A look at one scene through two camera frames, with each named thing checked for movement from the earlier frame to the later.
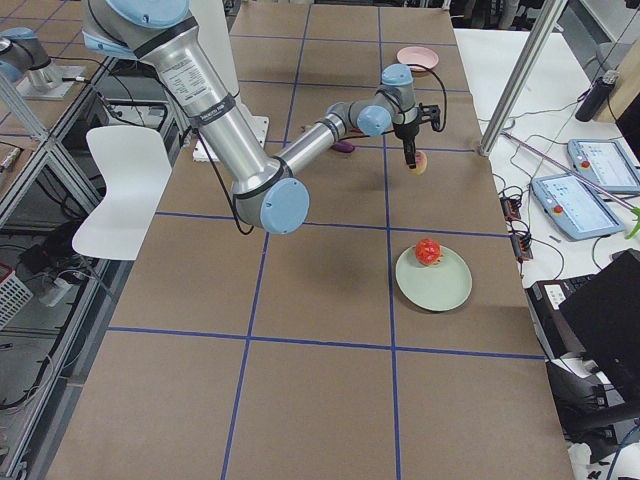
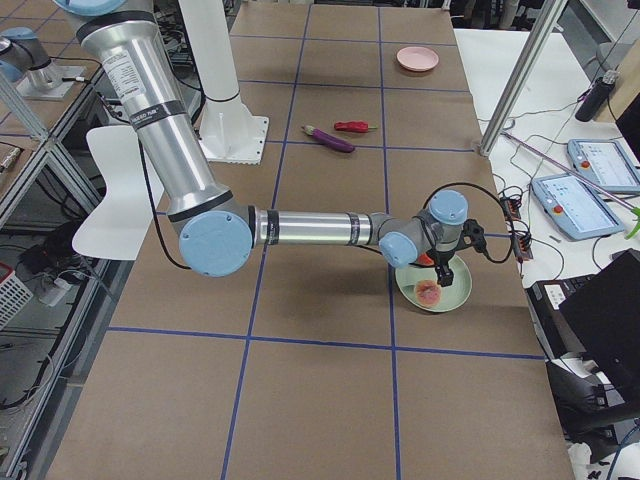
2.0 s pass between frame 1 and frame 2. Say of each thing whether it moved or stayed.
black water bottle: stayed
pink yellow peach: moved
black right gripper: moved
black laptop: stayed
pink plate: stayed
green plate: stayed
